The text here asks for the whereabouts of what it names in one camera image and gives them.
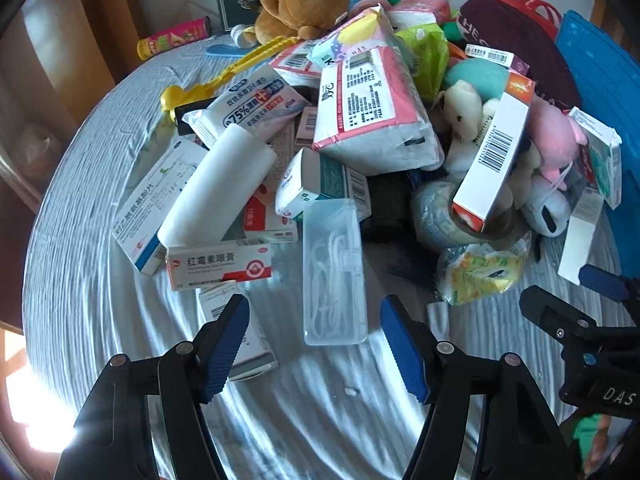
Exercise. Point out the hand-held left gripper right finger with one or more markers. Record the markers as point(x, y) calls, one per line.
point(402, 350)

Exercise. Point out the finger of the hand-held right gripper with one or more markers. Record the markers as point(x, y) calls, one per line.
point(550, 310)
point(600, 280)

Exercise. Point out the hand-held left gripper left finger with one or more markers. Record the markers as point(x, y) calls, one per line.
point(227, 345)

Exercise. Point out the teal and red medicine box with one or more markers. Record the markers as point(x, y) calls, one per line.
point(602, 160)

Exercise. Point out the clear floss pick box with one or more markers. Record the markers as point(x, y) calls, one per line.
point(330, 240)

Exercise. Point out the blue plastic storage crate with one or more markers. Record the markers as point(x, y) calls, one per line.
point(600, 60)

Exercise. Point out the white box with barcode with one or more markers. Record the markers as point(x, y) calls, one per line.
point(250, 355)

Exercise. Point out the plain white small box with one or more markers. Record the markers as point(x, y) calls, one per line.
point(580, 235)

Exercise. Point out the green plastic toy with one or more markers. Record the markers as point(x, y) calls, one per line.
point(590, 432)

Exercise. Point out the red and white ointment box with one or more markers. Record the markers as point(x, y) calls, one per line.
point(215, 265)

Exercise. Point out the blue bottle brush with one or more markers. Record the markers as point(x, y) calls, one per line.
point(407, 267)

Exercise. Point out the yellow tissue packet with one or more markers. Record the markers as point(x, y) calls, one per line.
point(475, 270)

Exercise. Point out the white plush black legs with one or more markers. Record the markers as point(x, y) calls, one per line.
point(542, 205)

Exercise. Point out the small red and white box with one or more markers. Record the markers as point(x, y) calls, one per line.
point(267, 230)

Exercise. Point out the wide packing tape roll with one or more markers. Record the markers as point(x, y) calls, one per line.
point(435, 215)

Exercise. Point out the white paper roll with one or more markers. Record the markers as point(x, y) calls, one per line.
point(210, 190)

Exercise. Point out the pink pig plush teal dress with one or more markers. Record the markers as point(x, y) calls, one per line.
point(550, 130)

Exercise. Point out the blue and white medicine box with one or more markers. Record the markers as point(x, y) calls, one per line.
point(145, 210)

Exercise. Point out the orange and white long box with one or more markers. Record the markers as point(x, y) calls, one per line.
point(495, 160)

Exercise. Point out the teal and white medicine box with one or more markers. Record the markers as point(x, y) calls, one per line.
point(310, 180)

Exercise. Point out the small white plush bear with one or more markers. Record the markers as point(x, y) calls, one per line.
point(465, 115)

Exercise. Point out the white wet wipes pack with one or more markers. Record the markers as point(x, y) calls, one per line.
point(240, 105)

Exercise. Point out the pink and white tissue pack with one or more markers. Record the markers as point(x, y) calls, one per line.
point(370, 105)

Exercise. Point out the white box with purple end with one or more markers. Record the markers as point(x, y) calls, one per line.
point(492, 55)

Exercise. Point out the maroon felt slipper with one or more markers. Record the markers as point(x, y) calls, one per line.
point(515, 45)

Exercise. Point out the red plastic toy case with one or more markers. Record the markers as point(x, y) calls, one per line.
point(542, 12)

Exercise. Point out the green wipes packet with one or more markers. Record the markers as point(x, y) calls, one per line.
point(425, 55)

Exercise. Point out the pink and yellow snack can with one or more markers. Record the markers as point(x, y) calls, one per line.
point(172, 37)

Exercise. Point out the pink packet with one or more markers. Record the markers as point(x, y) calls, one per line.
point(420, 7)

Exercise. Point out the brown plush bear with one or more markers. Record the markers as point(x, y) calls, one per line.
point(295, 10)

